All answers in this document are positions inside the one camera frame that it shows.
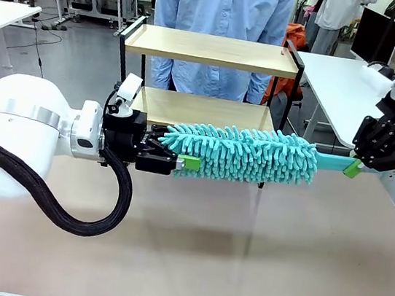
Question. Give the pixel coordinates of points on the black office chair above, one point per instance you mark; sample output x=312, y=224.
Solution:
x=290, y=113

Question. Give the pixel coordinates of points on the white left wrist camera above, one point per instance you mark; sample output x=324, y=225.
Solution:
x=130, y=89

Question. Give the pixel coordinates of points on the black-framed two-tier wooden shelf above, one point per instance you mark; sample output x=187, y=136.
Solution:
x=210, y=60

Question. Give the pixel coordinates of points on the orange jacket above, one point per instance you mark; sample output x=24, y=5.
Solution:
x=294, y=36

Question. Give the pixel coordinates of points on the teal chenille duster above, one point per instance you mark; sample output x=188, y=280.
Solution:
x=248, y=155

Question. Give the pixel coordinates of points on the black floor power strip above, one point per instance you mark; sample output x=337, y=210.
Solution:
x=54, y=27

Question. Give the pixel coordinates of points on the black computer monitor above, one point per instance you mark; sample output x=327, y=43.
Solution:
x=377, y=33

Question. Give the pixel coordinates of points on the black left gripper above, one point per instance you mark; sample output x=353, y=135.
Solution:
x=126, y=134

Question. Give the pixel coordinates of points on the large white desk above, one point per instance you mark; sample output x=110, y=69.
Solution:
x=331, y=86

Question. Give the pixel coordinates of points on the person in blue shirt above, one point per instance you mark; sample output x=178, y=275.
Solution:
x=223, y=19

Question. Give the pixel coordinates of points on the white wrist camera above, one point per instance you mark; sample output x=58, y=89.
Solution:
x=379, y=83
x=130, y=89

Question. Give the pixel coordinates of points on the small white desk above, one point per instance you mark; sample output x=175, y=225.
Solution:
x=6, y=12

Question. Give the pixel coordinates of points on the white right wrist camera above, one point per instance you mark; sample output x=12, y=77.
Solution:
x=379, y=83

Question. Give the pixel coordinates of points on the pink cloth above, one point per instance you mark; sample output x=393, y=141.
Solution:
x=309, y=12

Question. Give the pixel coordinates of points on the person in white shirt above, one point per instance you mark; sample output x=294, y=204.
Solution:
x=334, y=12

